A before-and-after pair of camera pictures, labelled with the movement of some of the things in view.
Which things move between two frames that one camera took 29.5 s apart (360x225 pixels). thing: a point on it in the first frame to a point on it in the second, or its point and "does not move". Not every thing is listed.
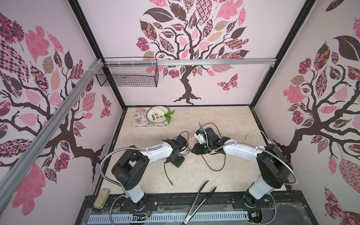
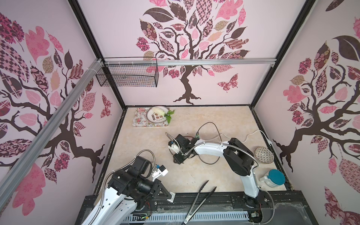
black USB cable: [205, 162] to [220, 136]
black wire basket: [129, 71] does not move
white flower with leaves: [162, 113] does not move
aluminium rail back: [189, 62] does not move
